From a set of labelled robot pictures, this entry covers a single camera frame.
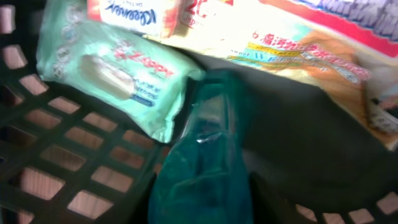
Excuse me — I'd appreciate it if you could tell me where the mint green wet wipes pack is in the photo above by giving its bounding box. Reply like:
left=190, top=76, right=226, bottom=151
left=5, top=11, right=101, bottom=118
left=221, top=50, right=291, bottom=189
left=37, top=1, right=205, bottom=143

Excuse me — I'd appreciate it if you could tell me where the dark grey plastic basket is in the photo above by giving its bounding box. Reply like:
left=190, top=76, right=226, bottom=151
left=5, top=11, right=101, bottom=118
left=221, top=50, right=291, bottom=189
left=1, top=1, right=397, bottom=223

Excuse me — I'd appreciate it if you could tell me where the teal mouthwash bottle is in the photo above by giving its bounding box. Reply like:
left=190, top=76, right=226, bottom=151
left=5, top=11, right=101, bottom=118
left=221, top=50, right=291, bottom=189
left=148, top=69, right=253, bottom=224

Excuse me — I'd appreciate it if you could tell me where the yellow orange snack bag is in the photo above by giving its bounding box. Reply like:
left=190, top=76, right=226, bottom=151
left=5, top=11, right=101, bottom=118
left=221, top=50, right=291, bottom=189
left=87, top=0, right=397, bottom=151

